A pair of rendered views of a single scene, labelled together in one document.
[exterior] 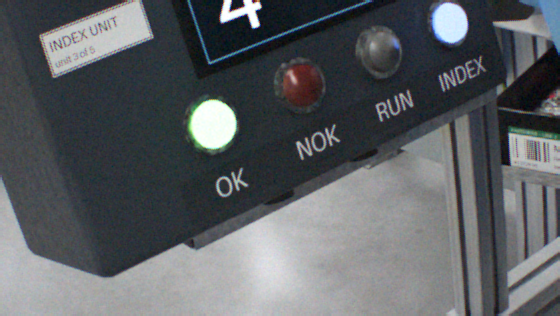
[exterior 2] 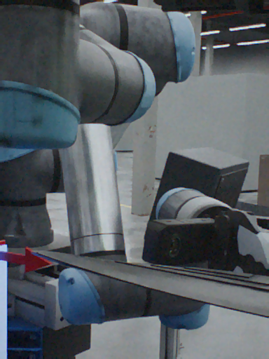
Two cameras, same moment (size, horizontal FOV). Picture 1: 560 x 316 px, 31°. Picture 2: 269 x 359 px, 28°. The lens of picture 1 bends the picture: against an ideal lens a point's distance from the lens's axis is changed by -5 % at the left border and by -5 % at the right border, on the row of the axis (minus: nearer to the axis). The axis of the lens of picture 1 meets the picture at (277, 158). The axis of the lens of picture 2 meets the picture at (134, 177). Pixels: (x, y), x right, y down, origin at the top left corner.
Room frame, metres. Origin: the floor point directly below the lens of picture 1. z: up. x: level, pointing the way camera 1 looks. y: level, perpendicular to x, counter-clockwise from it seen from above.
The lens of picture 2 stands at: (1.39, -0.73, 1.31)
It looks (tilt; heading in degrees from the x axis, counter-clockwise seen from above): 6 degrees down; 147
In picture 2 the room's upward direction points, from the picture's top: 2 degrees clockwise
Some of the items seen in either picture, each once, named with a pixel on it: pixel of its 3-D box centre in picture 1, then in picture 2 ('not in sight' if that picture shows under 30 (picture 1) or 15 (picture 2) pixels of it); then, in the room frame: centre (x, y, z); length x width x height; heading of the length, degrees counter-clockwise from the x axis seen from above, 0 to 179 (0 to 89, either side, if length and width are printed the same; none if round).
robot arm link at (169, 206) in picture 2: not in sight; (188, 219); (0.80, -0.25, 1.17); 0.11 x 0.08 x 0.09; 159
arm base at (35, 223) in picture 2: not in sight; (19, 218); (0.28, -0.30, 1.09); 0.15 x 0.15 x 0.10
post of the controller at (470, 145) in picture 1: (474, 192); (171, 308); (0.61, -0.13, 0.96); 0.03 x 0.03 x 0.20; 32
